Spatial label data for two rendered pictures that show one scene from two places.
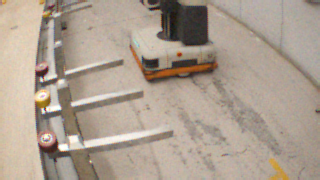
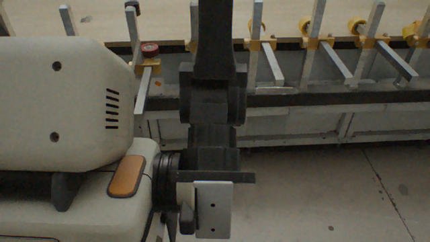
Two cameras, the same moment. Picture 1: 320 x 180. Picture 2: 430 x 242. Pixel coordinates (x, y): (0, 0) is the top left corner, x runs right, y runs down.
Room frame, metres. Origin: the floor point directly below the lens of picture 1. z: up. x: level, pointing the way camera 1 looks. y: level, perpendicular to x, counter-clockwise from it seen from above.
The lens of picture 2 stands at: (2.89, -0.09, 1.53)
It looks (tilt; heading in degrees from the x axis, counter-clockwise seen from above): 41 degrees down; 109
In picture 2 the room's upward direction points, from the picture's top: straight up
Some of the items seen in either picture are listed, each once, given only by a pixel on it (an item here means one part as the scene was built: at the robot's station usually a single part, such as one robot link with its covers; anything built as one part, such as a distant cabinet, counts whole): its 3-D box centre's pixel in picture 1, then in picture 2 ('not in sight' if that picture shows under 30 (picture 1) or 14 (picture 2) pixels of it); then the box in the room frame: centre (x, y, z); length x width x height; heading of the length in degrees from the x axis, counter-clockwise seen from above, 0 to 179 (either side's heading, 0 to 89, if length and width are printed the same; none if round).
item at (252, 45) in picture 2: not in sight; (259, 42); (2.69, 1.09, 0.95); 0.14 x 0.06 x 0.05; 22
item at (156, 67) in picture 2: not in sight; (145, 66); (2.22, 0.91, 0.85); 0.14 x 0.06 x 0.05; 22
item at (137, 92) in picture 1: (86, 104); not in sight; (0.88, 0.26, 0.82); 0.43 x 0.03 x 0.04; 112
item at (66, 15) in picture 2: not in sight; (80, 60); (1.97, 0.80, 0.89); 0.04 x 0.04 x 0.48; 22
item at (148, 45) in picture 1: (172, 46); not in sight; (2.66, -0.11, 0.16); 0.67 x 0.64 x 0.25; 108
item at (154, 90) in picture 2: not in sight; (136, 87); (2.18, 0.86, 0.75); 0.26 x 0.01 x 0.10; 22
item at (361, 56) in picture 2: not in sight; (362, 54); (3.13, 1.27, 0.88); 0.04 x 0.04 x 0.48; 22
